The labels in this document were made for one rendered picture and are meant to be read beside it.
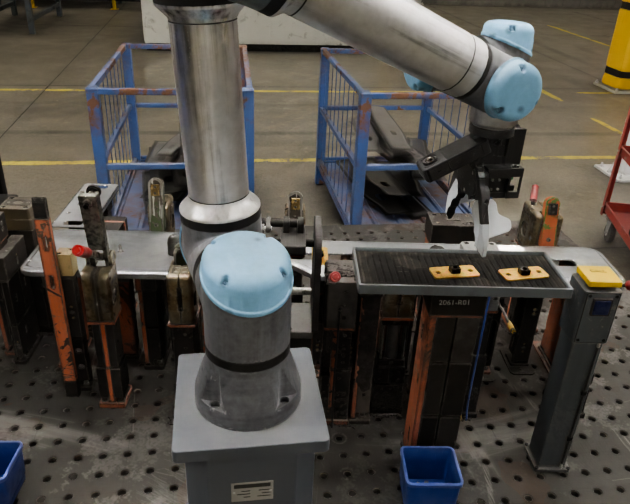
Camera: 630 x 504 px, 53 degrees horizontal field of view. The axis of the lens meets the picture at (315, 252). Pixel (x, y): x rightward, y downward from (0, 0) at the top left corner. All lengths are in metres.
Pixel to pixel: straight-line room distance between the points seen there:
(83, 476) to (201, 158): 0.78
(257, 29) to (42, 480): 8.24
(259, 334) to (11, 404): 0.93
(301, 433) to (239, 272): 0.24
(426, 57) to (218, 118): 0.27
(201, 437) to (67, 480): 0.59
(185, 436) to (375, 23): 0.56
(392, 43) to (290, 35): 8.57
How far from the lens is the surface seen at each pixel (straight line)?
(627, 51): 8.47
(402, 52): 0.76
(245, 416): 0.86
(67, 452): 1.48
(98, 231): 1.34
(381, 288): 1.07
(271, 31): 9.28
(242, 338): 0.80
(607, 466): 1.55
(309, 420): 0.89
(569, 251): 1.69
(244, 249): 0.81
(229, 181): 0.86
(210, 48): 0.81
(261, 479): 0.92
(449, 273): 1.14
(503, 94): 0.82
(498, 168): 1.05
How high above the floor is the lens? 1.71
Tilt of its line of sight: 28 degrees down
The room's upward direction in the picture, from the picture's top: 3 degrees clockwise
